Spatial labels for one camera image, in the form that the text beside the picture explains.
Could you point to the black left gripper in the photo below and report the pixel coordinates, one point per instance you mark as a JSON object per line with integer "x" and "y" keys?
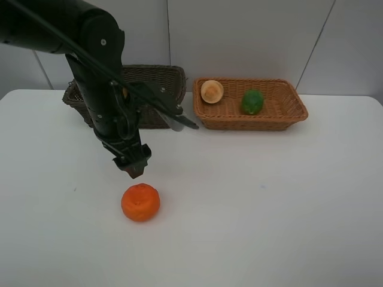
{"x": 120, "y": 136}

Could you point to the translucent purple plastic cup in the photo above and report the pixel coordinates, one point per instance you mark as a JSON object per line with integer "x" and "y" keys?
{"x": 135, "y": 170}

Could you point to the orange tangerine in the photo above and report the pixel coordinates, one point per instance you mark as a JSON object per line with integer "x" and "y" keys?
{"x": 140, "y": 202}

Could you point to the red yellow peach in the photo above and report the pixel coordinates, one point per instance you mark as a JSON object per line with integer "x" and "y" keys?
{"x": 212, "y": 91}

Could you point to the green lime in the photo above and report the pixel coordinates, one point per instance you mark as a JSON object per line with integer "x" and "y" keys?
{"x": 252, "y": 102}

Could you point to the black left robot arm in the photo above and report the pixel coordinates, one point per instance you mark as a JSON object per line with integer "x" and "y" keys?
{"x": 92, "y": 43}

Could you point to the light orange wicker basket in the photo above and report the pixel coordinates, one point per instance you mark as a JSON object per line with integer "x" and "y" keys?
{"x": 282, "y": 106}

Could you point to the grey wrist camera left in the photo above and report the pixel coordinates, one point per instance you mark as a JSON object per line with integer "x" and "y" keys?
{"x": 167, "y": 107}

